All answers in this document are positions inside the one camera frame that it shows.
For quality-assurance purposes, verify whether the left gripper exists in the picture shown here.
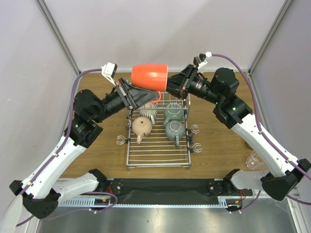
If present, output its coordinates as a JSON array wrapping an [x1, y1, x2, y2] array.
[[91, 78, 158, 123]]

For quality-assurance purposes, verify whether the white ribbed mug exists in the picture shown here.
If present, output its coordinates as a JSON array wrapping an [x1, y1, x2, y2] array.
[[139, 102, 158, 125]]

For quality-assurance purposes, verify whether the orange mug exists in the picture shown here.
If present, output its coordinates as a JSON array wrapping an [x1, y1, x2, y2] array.
[[131, 64, 168, 103]]

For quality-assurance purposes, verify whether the teal ceramic mug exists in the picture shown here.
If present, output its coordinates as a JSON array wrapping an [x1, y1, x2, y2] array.
[[163, 103, 184, 127]]

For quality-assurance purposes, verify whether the beige ceramic mug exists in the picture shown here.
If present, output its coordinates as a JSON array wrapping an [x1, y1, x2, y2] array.
[[132, 116, 153, 144]]

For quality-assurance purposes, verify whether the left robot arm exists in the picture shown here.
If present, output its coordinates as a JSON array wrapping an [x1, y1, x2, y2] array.
[[10, 78, 159, 219]]

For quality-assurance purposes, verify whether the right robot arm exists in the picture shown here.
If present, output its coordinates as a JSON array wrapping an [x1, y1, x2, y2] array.
[[166, 65, 311, 201]]

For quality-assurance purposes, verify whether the steel tumbler cup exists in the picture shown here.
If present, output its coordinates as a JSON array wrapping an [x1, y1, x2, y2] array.
[[244, 142, 253, 150]]

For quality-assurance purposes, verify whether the black base mat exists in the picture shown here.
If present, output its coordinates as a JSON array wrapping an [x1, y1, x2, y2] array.
[[108, 178, 225, 200]]

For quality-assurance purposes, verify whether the clear glass cup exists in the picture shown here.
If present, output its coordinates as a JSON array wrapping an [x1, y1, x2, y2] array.
[[246, 150, 264, 170]]

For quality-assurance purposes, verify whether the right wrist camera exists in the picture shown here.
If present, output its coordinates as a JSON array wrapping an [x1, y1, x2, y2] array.
[[193, 51, 212, 70]]

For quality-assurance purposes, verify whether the metal wire dish rack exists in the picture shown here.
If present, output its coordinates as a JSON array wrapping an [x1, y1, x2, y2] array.
[[118, 92, 191, 169]]

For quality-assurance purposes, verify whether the white cable duct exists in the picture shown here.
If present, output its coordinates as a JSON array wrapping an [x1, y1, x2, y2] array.
[[58, 196, 242, 209]]

